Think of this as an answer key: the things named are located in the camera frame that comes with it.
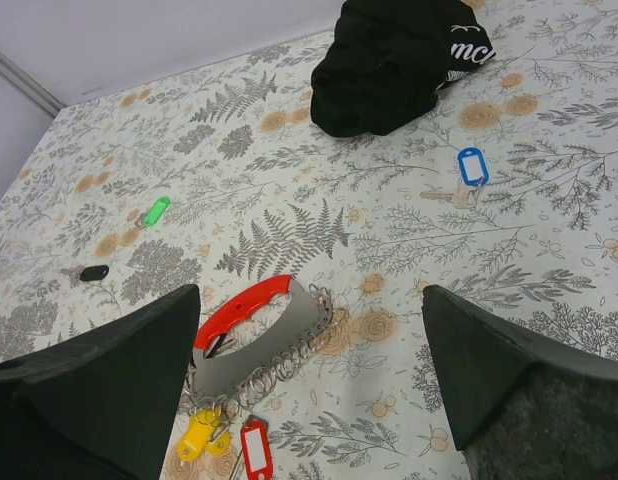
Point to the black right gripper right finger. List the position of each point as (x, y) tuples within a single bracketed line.
[(520, 405)]

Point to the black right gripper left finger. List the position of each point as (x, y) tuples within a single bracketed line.
[(100, 405)]

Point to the red-handled metal key organizer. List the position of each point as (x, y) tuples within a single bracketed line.
[(241, 378)]

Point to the blue key tag with key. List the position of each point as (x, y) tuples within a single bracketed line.
[(474, 175)]

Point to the black key tag with key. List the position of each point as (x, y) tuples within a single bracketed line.
[(82, 274)]

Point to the red key tag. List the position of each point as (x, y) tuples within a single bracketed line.
[(255, 459)]

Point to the green key tag with key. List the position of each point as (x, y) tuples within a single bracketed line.
[(150, 216)]

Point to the black folded cloth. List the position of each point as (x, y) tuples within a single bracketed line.
[(388, 61)]

